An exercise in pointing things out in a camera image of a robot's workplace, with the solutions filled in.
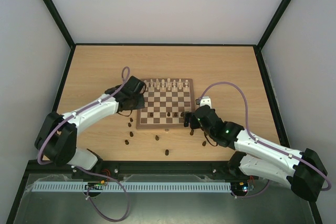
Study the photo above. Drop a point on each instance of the wooden chess board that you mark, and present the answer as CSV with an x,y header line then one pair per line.
x,y
161,102

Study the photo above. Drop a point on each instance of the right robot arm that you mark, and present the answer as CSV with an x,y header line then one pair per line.
x,y
301,171

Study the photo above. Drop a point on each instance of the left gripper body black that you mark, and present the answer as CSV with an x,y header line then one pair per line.
x,y
137,104

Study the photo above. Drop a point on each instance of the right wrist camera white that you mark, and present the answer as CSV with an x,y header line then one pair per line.
x,y
204,101

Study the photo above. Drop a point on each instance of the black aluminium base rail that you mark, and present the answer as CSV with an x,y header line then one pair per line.
x,y
212,169

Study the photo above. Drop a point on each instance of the light blue cable duct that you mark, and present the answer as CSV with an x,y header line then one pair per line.
x,y
132,187

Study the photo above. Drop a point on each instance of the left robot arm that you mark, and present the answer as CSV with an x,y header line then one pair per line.
x,y
56,141

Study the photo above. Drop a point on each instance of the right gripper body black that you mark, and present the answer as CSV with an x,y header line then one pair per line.
x,y
191,118

